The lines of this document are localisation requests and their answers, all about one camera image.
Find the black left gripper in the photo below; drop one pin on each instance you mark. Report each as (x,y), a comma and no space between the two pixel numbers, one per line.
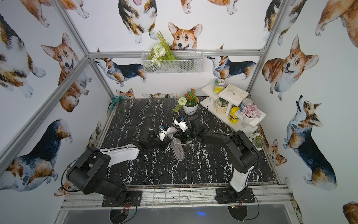
(158,141)

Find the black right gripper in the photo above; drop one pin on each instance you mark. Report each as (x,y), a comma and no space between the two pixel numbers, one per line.
(184,134)

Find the grey canvas sneaker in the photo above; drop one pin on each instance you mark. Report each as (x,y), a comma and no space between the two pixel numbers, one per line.
(178,157)

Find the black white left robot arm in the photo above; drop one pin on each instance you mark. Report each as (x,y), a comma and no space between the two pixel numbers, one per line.
(88,173)

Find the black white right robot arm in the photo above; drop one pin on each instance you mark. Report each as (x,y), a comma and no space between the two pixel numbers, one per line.
(240,150)

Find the white potted red flowers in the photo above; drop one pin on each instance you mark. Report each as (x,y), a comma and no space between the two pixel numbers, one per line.
(189,102)

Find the woven basket with plant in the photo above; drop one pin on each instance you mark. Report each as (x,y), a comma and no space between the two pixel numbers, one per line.
(221,106)

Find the yellow container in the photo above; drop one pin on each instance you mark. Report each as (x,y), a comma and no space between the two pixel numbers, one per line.
(232,116)

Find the green lidded jar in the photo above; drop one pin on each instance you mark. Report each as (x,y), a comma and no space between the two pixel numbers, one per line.
(219,85)

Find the green cloth ribbon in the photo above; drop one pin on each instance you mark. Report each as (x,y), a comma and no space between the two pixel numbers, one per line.
(114,101)

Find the pink flowers white pot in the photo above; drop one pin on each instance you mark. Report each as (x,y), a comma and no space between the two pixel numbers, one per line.
(250,112)

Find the blue grey tin can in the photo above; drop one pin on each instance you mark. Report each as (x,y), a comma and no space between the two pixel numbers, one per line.
(244,103)

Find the small white potted plant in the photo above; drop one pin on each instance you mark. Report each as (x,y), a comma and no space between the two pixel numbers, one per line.
(257,140)

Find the green white artificial flowers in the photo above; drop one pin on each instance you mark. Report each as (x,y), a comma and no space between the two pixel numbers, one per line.
(161,53)

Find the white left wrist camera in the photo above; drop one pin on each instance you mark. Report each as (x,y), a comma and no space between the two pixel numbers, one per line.
(163,132)

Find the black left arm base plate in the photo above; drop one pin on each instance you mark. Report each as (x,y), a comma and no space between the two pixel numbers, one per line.
(126,198)

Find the white wire wall basket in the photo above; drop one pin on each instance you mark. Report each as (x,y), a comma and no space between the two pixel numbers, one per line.
(187,61)

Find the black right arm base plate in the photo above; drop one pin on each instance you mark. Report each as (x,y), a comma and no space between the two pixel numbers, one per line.
(228,195)

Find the aluminium frame rail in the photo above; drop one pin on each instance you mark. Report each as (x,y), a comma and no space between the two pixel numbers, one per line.
(180,198)

